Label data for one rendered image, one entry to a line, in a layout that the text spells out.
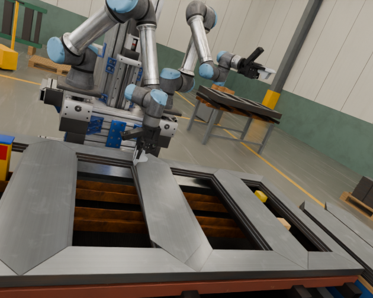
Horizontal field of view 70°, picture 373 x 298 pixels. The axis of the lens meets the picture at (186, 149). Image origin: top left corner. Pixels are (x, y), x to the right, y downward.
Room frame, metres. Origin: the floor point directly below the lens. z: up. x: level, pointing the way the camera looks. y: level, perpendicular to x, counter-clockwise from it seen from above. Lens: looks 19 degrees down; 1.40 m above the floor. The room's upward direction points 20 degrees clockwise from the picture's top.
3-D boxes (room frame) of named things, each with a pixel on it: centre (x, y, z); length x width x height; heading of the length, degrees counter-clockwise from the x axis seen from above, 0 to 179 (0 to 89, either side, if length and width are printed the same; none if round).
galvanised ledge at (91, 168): (1.50, 0.06, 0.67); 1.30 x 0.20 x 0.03; 116
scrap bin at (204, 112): (6.72, -0.17, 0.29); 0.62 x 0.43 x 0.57; 47
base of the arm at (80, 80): (1.44, 0.68, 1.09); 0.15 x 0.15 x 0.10
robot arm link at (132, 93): (1.19, 0.28, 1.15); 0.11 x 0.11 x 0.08; 72
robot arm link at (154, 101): (1.14, 0.19, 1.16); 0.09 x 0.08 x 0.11; 72
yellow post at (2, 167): (0.88, 0.66, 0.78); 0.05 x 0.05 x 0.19; 26
